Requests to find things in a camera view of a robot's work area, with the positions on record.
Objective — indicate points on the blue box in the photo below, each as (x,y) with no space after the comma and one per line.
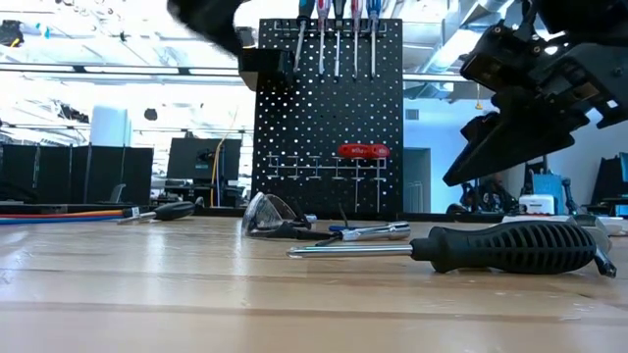
(547,185)

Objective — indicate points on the wall vent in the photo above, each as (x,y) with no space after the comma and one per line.
(412,114)

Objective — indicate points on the grey door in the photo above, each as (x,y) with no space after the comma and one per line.
(417,181)

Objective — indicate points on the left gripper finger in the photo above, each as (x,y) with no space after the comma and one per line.
(230,36)

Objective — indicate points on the white work glove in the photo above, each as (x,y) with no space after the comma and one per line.
(615,226)

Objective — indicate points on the black plastic pegboard bin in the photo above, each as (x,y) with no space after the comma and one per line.
(265,66)

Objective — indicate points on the white box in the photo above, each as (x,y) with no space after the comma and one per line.
(537,204)

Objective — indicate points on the small silver socket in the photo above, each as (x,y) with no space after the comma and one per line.
(310,218)

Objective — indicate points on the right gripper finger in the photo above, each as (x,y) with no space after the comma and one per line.
(478,126)
(515,142)

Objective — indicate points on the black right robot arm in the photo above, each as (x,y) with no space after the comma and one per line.
(589,15)

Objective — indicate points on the black round ceiling fixture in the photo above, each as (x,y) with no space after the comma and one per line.
(150,114)

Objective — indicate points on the person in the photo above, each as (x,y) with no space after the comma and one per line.
(495,196)

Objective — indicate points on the black metal pegboard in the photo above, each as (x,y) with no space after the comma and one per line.
(319,108)

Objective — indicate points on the white column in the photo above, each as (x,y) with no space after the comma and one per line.
(110,127)

